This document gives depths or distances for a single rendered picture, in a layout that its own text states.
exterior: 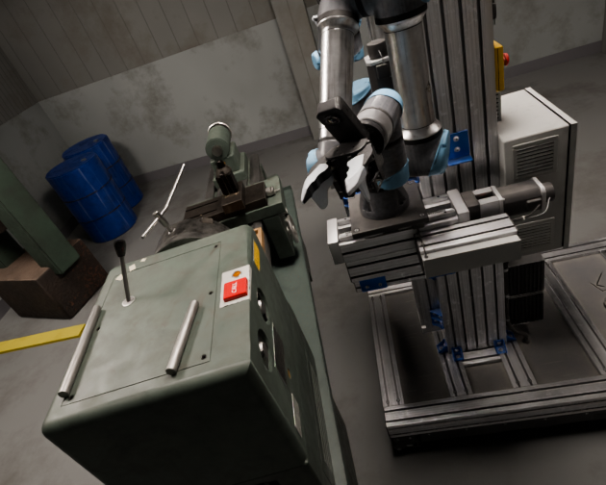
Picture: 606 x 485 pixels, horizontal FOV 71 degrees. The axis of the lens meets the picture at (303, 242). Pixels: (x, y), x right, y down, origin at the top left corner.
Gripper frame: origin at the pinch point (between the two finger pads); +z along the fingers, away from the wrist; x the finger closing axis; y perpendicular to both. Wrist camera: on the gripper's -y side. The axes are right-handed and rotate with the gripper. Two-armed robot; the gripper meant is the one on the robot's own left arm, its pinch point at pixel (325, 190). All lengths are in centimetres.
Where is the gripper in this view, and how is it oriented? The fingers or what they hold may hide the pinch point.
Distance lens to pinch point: 62.7
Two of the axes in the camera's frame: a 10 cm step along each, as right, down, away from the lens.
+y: 4.2, 7.6, 4.9
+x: -8.3, 1.0, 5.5
